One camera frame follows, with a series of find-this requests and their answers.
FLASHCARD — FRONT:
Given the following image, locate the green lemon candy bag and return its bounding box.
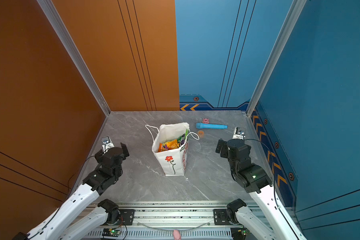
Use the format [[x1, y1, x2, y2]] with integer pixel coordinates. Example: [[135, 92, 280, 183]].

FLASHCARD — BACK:
[[177, 130, 189, 147]]

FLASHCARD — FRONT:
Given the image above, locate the orange snack packet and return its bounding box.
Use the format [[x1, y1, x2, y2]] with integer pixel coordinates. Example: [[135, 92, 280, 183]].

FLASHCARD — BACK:
[[158, 140, 180, 153]]

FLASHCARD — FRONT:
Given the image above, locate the white floral paper bag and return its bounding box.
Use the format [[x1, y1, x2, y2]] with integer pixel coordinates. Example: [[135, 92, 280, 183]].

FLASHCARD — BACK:
[[145, 123, 200, 177]]

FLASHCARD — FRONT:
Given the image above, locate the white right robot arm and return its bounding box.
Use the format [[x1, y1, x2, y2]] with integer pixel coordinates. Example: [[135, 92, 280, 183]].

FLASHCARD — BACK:
[[216, 139, 306, 240]]

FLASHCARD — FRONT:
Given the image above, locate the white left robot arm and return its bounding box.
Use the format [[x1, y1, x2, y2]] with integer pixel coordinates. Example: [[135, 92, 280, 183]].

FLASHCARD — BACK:
[[14, 143, 130, 240]]

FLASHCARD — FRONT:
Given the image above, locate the small orange round cookie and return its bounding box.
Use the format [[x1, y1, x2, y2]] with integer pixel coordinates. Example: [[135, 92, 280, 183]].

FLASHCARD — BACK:
[[197, 130, 204, 138]]

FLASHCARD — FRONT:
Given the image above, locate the blue toy microphone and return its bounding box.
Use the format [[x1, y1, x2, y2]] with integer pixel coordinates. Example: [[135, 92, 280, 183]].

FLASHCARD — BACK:
[[196, 123, 228, 130]]

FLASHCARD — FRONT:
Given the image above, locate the pink toy pig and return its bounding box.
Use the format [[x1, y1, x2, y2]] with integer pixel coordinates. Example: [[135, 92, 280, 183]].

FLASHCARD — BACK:
[[202, 118, 210, 124]]

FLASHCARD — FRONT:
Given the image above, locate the green circuit board left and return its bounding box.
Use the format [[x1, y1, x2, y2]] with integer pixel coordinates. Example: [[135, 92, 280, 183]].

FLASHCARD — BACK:
[[102, 229, 122, 238]]

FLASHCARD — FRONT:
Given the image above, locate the circuit board right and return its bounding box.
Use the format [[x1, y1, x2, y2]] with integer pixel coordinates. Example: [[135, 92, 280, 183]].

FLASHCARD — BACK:
[[231, 228, 250, 240]]

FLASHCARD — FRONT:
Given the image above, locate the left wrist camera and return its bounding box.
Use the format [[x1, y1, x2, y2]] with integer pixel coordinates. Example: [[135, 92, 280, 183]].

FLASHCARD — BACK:
[[101, 136, 115, 153]]

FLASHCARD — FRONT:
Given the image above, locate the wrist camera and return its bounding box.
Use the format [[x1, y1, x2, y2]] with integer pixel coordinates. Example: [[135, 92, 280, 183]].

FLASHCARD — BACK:
[[233, 127, 246, 140], [101, 136, 115, 153]]

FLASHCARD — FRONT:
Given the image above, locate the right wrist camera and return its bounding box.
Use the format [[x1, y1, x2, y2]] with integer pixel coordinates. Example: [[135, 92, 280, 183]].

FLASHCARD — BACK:
[[233, 127, 246, 140]]

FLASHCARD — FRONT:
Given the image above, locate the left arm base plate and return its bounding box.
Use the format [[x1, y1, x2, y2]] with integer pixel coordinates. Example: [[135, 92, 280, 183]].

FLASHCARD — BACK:
[[106, 209, 135, 226]]

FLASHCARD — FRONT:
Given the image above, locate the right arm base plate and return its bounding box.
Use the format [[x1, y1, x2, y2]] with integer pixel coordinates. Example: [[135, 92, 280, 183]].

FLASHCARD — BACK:
[[213, 209, 238, 226]]

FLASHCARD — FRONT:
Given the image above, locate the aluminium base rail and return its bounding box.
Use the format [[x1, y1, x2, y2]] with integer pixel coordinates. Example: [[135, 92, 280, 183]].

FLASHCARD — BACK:
[[65, 200, 304, 240]]

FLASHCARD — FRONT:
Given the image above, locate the pink object on rail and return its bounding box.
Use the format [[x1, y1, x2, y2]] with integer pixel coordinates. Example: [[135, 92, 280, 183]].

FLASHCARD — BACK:
[[173, 230, 182, 240]]

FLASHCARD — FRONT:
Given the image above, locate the aluminium corner post right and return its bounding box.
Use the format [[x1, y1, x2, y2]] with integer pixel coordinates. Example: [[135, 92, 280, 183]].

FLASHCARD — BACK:
[[246, 0, 307, 117]]

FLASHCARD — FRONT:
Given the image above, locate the aluminium corner post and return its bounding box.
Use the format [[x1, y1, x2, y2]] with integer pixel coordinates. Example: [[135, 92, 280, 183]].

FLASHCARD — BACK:
[[37, 0, 111, 117], [246, 0, 307, 117]]

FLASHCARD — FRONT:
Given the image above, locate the aluminium corner post left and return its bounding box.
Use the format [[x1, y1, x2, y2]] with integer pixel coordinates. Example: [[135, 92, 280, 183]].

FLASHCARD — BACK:
[[37, 0, 111, 117]]

